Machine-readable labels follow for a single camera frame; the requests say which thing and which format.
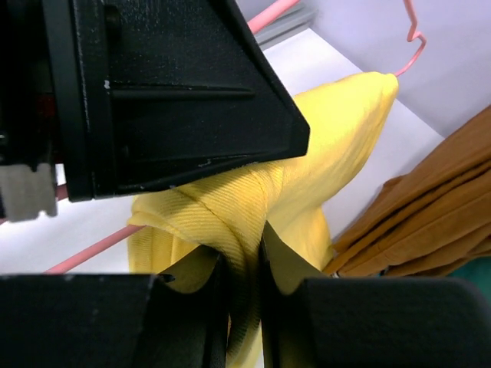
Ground aluminium frame right posts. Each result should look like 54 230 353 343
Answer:
255 3 316 51

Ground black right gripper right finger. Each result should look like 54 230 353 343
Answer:
260 225 490 367

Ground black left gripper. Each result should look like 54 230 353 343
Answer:
1 1 310 222

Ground pink wire hanger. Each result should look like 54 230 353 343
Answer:
45 0 427 274

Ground teal trousers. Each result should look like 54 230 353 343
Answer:
377 255 491 291

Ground yellow trousers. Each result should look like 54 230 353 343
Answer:
127 72 399 367

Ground brown trousers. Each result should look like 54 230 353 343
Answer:
324 108 490 278

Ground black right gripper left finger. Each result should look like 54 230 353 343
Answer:
1 246 229 367

